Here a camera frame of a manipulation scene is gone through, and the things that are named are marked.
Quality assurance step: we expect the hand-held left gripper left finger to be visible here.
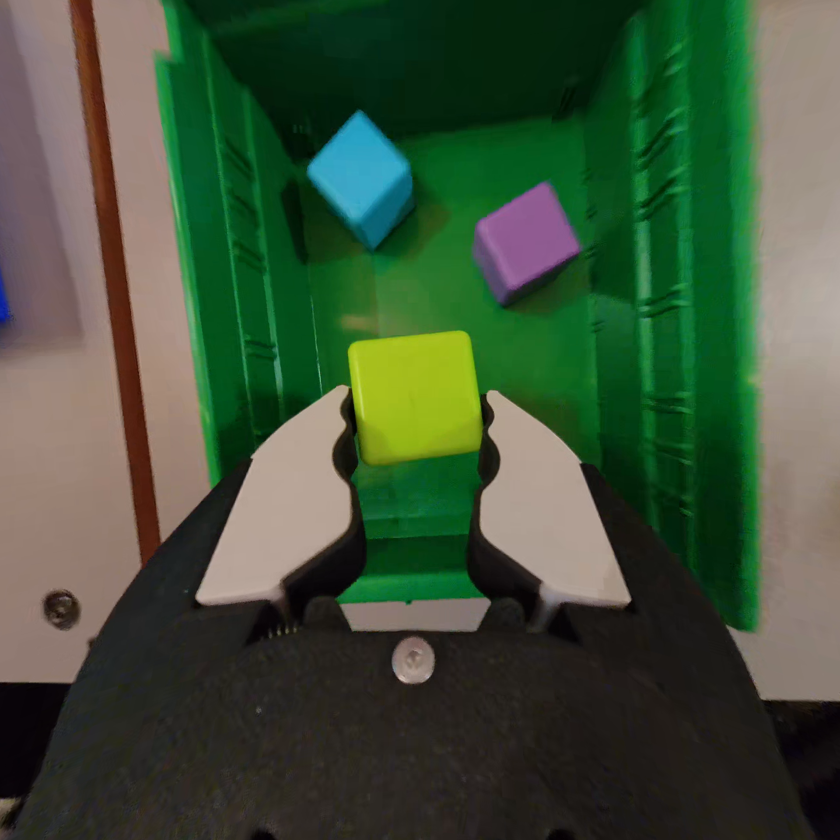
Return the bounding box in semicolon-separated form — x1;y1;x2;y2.
195;385;367;624

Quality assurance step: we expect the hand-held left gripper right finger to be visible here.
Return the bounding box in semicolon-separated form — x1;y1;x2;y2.
466;390;632;632

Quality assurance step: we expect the lime green cube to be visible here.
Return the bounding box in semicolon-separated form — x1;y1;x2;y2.
346;330;484;467

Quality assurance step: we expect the purple cube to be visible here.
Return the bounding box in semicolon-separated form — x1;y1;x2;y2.
472;182;582;308

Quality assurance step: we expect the blue cube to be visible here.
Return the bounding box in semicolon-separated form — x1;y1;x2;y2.
306;109;416;252

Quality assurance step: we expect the green plastic bin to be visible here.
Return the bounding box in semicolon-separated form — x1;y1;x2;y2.
154;0;762;634

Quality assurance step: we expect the round metal desk screw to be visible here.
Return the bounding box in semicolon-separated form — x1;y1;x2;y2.
42;589;81;631

